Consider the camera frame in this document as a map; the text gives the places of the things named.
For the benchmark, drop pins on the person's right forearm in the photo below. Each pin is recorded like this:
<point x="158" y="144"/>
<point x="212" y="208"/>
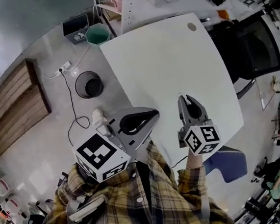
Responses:
<point x="194" y="177"/>

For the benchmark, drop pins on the white tub red label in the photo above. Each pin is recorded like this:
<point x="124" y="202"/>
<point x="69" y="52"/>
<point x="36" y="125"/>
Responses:
<point x="13" y="204"/>
<point x="1" y="186"/>

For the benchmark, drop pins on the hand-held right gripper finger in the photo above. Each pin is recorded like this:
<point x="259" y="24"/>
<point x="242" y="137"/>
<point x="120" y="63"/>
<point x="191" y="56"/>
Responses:
<point x="183" y="112"/>
<point x="202" y="114"/>

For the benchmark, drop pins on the black office chair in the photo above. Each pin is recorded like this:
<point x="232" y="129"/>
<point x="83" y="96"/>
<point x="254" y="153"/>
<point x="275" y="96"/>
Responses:
<point x="252" y="49"/>

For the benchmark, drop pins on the blue chair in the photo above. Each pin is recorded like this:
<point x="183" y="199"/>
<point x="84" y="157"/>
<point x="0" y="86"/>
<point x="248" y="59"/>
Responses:
<point x="231" y="166"/>

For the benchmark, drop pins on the small orange item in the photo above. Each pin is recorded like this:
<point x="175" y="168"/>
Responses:
<point x="223" y="15"/>

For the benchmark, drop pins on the person's left leg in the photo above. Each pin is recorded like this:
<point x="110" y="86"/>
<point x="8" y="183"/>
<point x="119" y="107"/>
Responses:
<point x="98" y="116"/>

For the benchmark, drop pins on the person's left forearm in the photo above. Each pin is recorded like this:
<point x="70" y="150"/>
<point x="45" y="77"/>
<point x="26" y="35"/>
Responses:
<point x="73" y="184"/>

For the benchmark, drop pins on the person's plaid shirt torso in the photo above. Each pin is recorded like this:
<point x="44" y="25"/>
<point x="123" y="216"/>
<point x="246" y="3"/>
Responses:
<point x="139" y="207"/>

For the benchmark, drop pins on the white table top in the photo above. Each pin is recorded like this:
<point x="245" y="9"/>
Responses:
<point x="165" y="64"/>

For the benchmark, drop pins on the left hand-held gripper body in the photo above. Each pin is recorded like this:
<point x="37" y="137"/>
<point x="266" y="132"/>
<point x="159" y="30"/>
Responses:
<point x="97" y="152"/>

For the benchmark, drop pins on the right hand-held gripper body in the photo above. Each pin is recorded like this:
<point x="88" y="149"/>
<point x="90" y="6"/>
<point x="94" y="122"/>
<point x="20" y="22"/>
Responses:
<point x="201" y="137"/>

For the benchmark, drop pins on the white power strip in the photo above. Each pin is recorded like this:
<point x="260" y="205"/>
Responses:
<point x="64" y="67"/>

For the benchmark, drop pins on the green hexagonal bin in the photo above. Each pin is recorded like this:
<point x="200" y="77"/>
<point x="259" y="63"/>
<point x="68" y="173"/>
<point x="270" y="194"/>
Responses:
<point x="97" y="35"/>

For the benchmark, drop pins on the large cardboard box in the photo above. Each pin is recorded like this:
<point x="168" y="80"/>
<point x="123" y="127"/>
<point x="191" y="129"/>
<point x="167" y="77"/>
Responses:
<point x="111" y="14"/>

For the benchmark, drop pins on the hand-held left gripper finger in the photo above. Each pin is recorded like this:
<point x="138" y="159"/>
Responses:
<point x="145" y="138"/>
<point x="130" y="110"/>

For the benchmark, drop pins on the wooden plank platform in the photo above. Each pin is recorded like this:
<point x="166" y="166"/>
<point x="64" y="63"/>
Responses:
<point x="12" y="111"/>

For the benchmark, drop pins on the grey bin with white logo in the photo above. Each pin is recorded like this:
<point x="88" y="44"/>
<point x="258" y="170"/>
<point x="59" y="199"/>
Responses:
<point x="77" y="37"/>

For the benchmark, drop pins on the black mesh wastebasket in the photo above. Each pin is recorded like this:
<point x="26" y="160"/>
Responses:
<point x="82" y="87"/>

